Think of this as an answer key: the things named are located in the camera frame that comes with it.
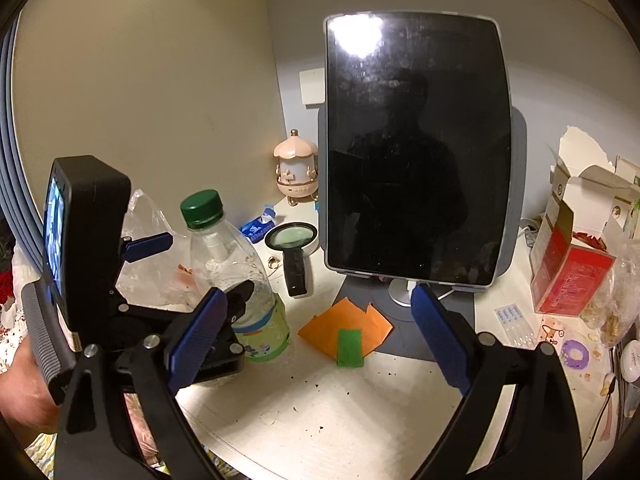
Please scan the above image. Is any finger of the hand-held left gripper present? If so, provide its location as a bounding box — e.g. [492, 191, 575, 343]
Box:
[192, 280, 256, 386]
[121, 231, 174, 263]

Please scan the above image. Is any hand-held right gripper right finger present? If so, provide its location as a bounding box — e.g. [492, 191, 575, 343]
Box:
[411, 284, 586, 480]

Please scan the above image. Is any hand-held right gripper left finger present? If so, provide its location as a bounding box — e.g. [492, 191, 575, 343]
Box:
[52, 287, 230, 480]

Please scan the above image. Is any clear bottle with green cap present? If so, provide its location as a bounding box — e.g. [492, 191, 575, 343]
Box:
[180, 189, 292, 363]

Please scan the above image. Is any person's left hand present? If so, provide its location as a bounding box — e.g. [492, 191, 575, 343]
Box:
[0, 341, 63, 435]

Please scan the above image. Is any crumpled clear plastic bag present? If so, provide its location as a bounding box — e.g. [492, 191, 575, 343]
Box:
[120, 189, 211, 311]

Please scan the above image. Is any black magnifying glass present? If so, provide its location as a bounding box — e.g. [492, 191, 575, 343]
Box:
[264, 221, 321, 298]

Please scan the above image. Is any blue tissue packet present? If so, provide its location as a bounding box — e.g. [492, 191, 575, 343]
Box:
[239, 205, 278, 243]

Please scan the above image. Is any strip of clear vials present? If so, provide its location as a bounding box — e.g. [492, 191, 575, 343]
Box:
[494, 302, 543, 346]

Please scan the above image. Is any green paper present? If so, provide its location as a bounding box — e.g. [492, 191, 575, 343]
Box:
[336, 327, 364, 368]

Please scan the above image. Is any orange paper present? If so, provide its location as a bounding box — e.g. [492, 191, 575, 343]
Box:
[297, 296, 395, 361]

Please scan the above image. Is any open red white cardboard box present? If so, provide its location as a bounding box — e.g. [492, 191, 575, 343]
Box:
[529, 125, 640, 316]

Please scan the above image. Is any pink carousel lamp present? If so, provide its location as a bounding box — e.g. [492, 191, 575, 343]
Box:
[272, 129, 321, 206]

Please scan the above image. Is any clear bag with snack pieces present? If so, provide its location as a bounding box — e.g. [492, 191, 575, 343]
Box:
[580, 240, 640, 348]

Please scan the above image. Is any black screen tablet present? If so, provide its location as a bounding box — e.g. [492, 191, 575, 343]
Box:
[322, 10, 513, 288]

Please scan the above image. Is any white round case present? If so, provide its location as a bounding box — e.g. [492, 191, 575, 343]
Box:
[619, 339, 640, 386]

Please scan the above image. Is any black cable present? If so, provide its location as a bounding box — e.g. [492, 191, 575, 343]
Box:
[582, 345, 626, 466]

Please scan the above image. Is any white wall socket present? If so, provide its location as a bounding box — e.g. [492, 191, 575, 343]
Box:
[299, 67, 328, 107]

